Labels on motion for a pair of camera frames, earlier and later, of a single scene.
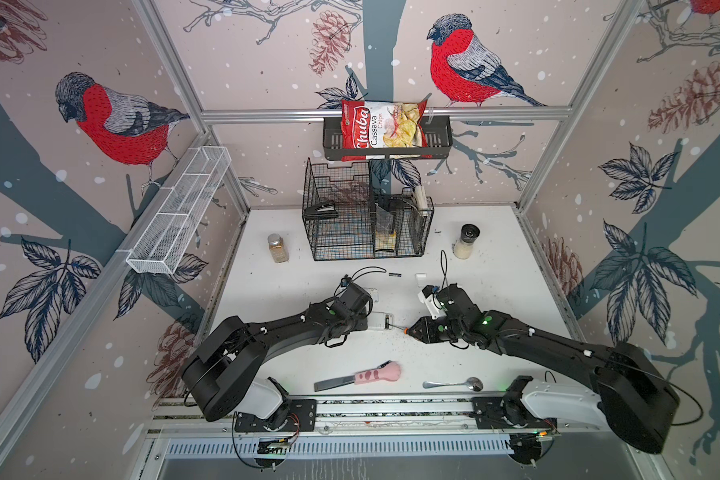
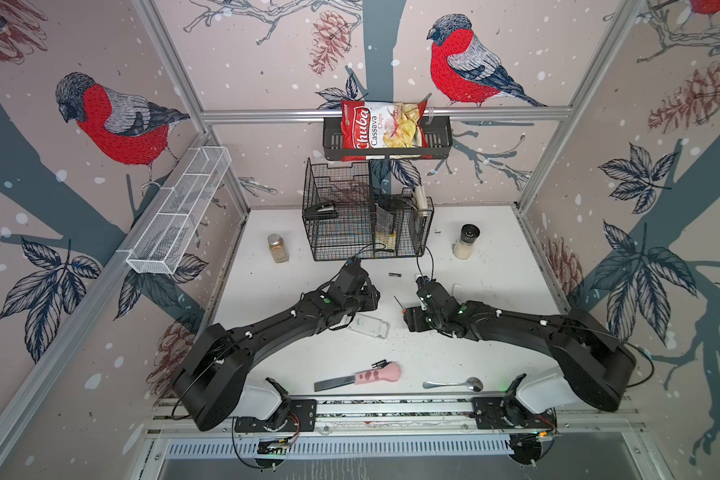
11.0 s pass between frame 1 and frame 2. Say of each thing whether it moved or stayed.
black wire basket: stayed
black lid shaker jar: stayed
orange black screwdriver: moved
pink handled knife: stayed
